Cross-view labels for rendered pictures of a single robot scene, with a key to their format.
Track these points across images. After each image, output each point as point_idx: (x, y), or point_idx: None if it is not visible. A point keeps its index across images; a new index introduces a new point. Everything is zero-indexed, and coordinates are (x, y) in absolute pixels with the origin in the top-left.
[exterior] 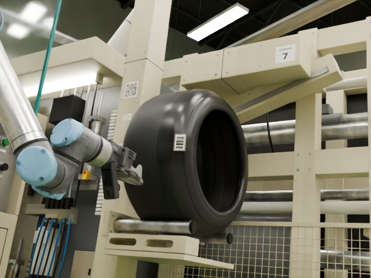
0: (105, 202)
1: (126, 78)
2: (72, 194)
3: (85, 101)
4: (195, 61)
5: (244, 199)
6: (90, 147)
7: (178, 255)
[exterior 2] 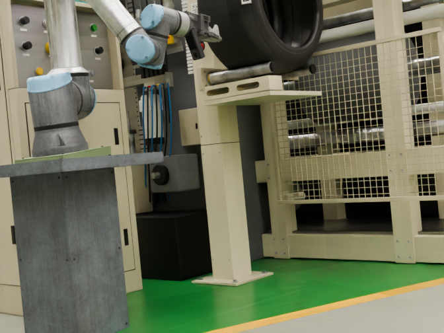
0: (195, 61)
1: None
2: None
3: None
4: None
5: (322, 29)
6: (172, 23)
7: (265, 92)
